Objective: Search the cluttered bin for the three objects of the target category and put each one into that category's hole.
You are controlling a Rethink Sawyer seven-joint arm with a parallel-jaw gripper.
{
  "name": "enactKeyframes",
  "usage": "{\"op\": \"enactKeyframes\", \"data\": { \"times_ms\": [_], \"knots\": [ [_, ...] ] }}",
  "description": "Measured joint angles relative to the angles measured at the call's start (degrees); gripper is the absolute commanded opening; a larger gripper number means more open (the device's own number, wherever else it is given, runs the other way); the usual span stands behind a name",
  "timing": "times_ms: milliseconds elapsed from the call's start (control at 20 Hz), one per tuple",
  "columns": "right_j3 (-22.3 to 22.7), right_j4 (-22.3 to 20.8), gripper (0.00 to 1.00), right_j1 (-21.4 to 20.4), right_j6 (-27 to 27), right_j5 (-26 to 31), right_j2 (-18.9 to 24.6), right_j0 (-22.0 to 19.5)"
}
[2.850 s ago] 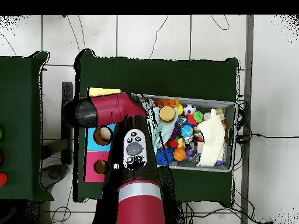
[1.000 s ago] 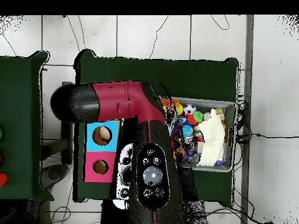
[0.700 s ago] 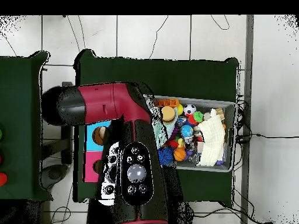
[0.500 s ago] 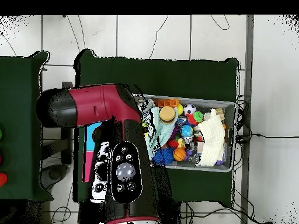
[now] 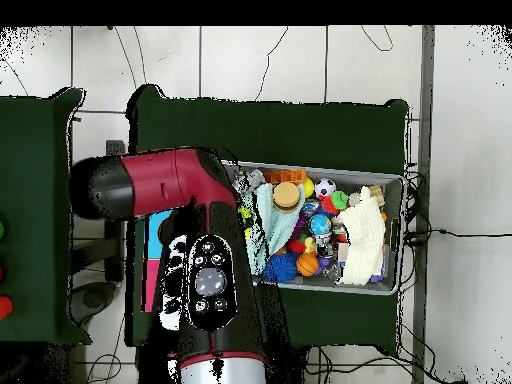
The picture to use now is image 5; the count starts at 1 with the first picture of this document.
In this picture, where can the light blue cloth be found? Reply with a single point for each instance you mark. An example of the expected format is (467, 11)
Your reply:
(280, 224)

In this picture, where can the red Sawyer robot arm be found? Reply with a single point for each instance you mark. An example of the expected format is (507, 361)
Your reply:
(160, 184)

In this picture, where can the clear mesh bin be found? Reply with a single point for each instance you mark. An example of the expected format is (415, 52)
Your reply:
(352, 176)

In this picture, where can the wooden box with three holes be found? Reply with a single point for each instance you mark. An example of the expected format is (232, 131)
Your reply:
(154, 232)

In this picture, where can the silver robot toy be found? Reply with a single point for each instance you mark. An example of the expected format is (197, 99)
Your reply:
(252, 180)

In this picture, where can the tan toy burger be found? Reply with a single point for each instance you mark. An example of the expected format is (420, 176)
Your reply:
(286, 195)

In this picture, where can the orange plastic block toy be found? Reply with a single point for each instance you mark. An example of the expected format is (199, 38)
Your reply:
(286, 176)

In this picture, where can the blue spiky ball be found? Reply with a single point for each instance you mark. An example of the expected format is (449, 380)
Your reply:
(282, 268)

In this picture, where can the blue globe ball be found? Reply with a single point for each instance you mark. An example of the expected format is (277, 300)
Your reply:
(320, 224)

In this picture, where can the small soccer ball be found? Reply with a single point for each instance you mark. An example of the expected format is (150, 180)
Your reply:
(324, 188)

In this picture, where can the small orange basketball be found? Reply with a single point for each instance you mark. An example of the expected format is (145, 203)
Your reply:
(307, 264)

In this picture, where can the dark green table cloth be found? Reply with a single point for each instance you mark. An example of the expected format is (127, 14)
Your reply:
(32, 200)
(280, 132)

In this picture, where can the cream white cloth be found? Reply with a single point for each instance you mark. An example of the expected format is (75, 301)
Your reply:
(364, 240)

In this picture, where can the black flat stand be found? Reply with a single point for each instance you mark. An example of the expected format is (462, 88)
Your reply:
(115, 260)

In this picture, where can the grey round base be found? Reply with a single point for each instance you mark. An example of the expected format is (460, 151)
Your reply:
(92, 300)

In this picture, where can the red round object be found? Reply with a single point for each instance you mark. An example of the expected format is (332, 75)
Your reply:
(4, 308)

